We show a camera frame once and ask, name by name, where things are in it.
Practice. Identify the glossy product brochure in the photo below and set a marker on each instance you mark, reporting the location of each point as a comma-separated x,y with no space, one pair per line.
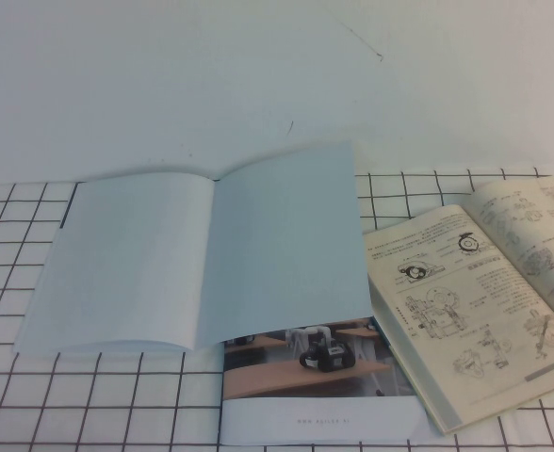
164,259

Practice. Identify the brochure with robot photo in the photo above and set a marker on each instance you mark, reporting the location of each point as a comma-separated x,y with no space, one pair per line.
314,405

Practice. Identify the yellowed technical diagram book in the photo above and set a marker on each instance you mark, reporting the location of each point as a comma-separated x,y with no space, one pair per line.
470,301

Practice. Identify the white black-grid tablecloth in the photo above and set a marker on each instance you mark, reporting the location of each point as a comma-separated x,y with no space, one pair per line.
117,400

